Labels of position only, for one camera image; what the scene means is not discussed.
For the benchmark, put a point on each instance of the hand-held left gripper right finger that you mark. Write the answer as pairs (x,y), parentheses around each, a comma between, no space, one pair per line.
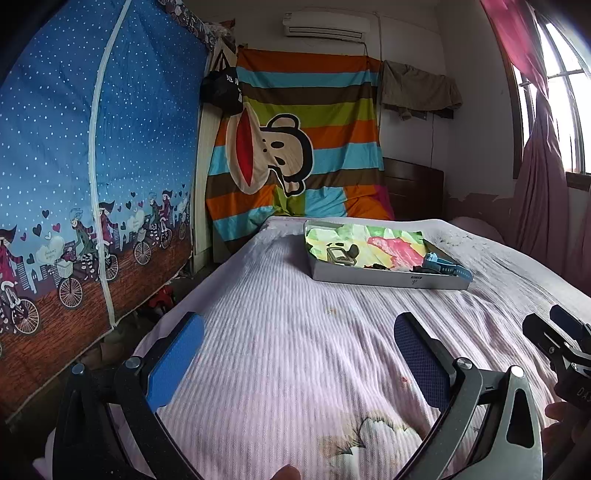
(422,364)

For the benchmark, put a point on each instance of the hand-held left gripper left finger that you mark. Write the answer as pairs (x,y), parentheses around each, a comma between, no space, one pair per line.
(178,355)

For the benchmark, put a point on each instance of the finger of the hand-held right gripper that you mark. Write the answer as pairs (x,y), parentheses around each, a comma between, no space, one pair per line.
(547,337)
(570,323)

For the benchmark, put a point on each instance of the grey shallow tray box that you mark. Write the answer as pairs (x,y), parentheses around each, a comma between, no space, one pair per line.
(392,279)

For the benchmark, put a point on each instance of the blue wrist watch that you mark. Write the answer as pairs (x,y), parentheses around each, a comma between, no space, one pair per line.
(443,264)

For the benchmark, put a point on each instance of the person's right hand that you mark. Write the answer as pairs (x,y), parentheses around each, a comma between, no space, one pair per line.
(570,434)

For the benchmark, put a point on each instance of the person's left hand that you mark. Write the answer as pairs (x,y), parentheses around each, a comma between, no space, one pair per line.
(282,473)

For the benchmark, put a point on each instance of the red toy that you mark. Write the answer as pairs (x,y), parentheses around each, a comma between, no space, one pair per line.
(160,300)

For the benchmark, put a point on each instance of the pink striped bed sheet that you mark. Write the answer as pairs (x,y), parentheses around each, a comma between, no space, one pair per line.
(300,350)

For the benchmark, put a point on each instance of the cartoon bear paper lining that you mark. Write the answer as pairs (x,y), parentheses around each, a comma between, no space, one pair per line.
(388,247)

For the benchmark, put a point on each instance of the pink pillow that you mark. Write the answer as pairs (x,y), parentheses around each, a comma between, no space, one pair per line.
(475,226)

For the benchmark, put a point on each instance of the pink curtain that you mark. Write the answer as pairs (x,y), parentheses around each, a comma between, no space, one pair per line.
(538,194)

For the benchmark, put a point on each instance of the grey folding hair comb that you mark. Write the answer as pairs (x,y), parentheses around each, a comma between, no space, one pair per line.
(340,256)

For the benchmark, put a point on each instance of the white wooden board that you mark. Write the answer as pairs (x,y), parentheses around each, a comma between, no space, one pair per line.
(202,184)

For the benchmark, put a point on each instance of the dark wooden headboard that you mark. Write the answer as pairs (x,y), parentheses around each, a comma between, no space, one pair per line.
(415,189)

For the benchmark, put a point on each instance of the window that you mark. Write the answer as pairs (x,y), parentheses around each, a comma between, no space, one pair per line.
(565,115)

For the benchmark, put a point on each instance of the blue printed wardrobe cloth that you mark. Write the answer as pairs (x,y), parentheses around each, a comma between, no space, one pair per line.
(55,161)

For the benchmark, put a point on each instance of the black hanging bag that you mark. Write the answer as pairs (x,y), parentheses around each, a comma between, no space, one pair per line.
(222,90)

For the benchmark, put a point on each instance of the striped monkey print blanket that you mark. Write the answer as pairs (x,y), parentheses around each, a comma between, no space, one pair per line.
(332,106)

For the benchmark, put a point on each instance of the brown hanging garment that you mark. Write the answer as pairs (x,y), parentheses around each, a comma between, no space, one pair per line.
(420,87)

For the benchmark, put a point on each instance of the white air conditioner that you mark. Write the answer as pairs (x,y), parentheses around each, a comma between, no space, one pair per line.
(325,25)

